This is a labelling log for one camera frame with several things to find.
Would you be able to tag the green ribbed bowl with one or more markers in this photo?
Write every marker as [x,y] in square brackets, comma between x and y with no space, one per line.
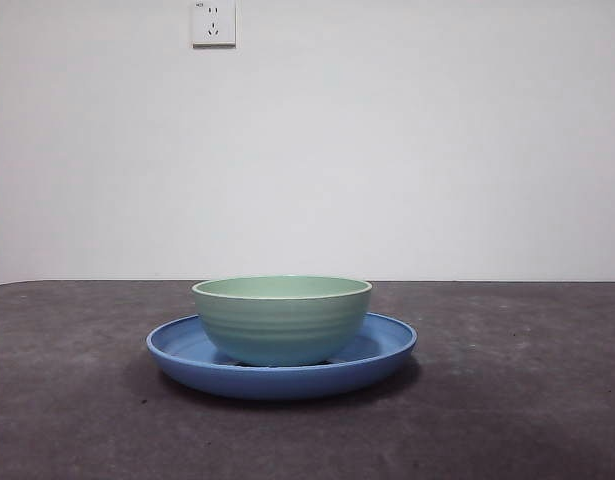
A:
[282,330]

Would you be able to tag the white wall socket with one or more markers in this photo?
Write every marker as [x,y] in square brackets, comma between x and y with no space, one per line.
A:
[214,25]

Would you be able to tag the blue round plate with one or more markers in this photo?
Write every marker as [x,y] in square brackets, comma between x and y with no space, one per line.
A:
[282,382]

